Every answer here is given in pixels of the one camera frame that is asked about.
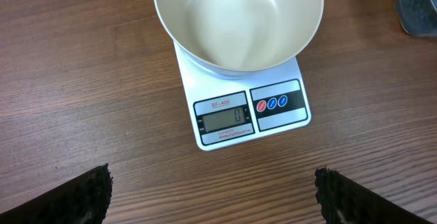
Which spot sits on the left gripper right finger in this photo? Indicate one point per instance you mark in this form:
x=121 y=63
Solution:
x=343 y=200

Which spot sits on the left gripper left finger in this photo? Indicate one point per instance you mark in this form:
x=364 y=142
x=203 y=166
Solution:
x=84 y=199

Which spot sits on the white digital kitchen scale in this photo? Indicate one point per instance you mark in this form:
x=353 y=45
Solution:
x=225 y=111

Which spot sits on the white bowl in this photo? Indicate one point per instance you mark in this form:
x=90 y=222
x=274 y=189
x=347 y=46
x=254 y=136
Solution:
x=238 y=37

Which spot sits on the clear plastic container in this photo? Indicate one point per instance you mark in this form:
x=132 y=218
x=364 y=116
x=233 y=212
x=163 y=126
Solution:
x=418 y=9

